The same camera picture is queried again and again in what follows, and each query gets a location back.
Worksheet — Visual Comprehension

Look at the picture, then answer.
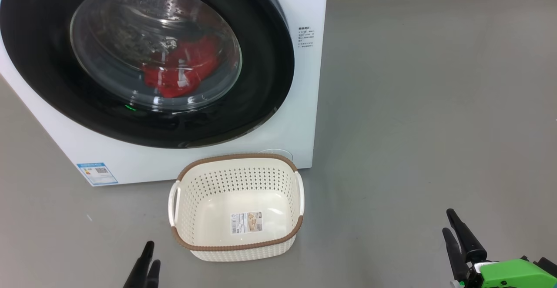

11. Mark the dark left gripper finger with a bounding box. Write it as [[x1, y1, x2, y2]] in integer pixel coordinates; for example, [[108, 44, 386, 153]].
[[123, 241, 155, 288], [146, 260, 161, 288]]

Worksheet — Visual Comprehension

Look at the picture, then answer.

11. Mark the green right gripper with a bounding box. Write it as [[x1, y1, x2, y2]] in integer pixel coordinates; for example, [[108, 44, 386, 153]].
[[443, 209, 557, 288]]

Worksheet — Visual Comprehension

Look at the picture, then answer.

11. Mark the red and white garment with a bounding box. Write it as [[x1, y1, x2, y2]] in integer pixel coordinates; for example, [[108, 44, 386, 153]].
[[141, 36, 222, 98]]

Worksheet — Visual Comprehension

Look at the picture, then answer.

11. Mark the washing machine glass door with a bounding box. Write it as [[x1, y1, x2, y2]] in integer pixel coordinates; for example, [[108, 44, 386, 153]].
[[0, 0, 295, 149]]

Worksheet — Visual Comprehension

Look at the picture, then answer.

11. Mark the cream perforated basket brown rim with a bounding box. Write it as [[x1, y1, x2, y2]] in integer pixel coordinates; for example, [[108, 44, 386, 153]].
[[168, 153, 305, 262]]

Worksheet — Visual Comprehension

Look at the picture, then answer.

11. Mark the white front-load washing machine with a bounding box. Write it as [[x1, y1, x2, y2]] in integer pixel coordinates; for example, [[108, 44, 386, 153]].
[[0, 0, 330, 187]]

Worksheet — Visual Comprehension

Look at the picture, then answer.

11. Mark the steel washer drum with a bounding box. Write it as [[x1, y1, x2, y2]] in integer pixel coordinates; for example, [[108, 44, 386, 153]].
[[72, 0, 240, 110]]

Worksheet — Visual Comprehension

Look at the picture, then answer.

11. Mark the blue energy label sticker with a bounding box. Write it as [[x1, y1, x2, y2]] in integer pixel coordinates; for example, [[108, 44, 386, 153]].
[[77, 162, 118, 186]]

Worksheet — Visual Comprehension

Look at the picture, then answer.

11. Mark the product sticker with barcode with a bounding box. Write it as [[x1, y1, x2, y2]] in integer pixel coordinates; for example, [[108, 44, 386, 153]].
[[231, 212, 263, 235]]

